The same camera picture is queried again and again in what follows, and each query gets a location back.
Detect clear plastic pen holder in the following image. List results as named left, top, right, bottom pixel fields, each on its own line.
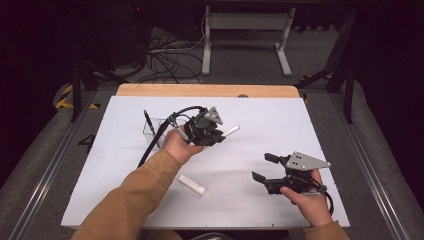
left=142, top=117, right=188, bottom=149

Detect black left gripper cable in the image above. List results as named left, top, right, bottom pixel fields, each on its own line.
left=137, top=105, right=208, bottom=169

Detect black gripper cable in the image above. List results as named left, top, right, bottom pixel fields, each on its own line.
left=137, top=105, right=208, bottom=169
left=309, top=179, right=335, bottom=216

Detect metal floor rail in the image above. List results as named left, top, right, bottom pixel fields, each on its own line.
left=9, top=89, right=98, bottom=240
left=328, top=91, right=412, bottom=240

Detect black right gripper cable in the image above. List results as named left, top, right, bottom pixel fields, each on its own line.
left=309, top=179, right=335, bottom=216

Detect white pen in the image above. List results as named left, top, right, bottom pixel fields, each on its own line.
left=175, top=124, right=241, bottom=147

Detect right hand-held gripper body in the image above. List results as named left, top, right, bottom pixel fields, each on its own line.
left=264, top=151, right=332, bottom=196

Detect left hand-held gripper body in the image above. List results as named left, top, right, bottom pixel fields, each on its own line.
left=183, top=105, right=225, bottom=138

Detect black equipment box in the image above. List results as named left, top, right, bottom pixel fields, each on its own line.
left=109, top=3, right=152, bottom=65

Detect bundle of black floor cables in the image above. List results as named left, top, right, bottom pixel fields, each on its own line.
left=133, top=26, right=214, bottom=84

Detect yellow black striped tape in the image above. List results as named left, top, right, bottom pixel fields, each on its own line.
left=54, top=83, right=101, bottom=110

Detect black pen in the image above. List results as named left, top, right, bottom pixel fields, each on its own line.
left=143, top=109, right=157, bottom=136

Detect white tube on table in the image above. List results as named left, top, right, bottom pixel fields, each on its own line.
left=177, top=174, right=208, bottom=197

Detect person's right hand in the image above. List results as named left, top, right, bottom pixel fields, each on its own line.
left=279, top=169, right=335, bottom=228

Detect black tripod stand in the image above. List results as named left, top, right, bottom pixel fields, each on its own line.
left=68, top=59, right=128, bottom=123
left=294, top=9, right=356, bottom=125

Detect person's left hand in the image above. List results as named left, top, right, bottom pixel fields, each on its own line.
left=160, top=124, right=205, bottom=166

